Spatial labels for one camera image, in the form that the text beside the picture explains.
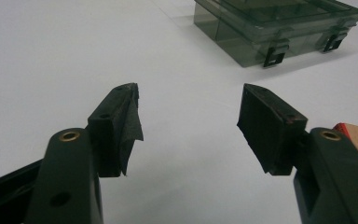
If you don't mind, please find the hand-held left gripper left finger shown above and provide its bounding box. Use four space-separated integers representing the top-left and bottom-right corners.
87 82 145 178

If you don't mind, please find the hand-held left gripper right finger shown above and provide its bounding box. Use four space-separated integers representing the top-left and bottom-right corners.
236 82 309 176

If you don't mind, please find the transparent grey organizer box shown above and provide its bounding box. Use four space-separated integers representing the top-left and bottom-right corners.
193 0 358 69

